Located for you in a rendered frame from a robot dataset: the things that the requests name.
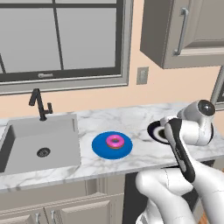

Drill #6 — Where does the narrow grey window frame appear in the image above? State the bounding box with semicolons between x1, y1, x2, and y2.
209;65;224;112

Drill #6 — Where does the grey drawer front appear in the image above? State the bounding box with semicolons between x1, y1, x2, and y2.
0;179;88;212

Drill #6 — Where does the black tap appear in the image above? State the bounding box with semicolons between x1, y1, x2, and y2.
28;87;53;122

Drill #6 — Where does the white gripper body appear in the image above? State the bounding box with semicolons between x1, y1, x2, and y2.
159;115;178;130

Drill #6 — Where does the grey sink basin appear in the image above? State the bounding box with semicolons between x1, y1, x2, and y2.
0;113;81;176

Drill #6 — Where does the grey base cupboard door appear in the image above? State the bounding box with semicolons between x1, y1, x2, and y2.
0;206;46;224
44;192;126;224

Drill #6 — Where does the large grey framed window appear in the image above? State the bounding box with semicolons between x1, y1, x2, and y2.
0;0;135;96

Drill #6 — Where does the dark dishwasher front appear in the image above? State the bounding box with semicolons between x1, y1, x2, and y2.
122;171;151;224

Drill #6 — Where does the pink frosted donut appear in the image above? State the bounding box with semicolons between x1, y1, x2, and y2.
105;134;126;151

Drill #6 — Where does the grey wall cupboard body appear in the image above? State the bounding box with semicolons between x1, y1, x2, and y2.
139;0;175;70

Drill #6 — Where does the silver wall cupboard handle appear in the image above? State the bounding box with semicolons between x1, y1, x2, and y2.
172;7;190;57

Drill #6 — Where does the blue plate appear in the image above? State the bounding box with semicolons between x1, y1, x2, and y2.
91;131;134;160

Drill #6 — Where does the grey wall cupboard door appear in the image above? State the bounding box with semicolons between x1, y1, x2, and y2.
163;0;224;70

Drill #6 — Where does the grey wall socket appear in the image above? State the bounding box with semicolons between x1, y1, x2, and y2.
136;66;150;86

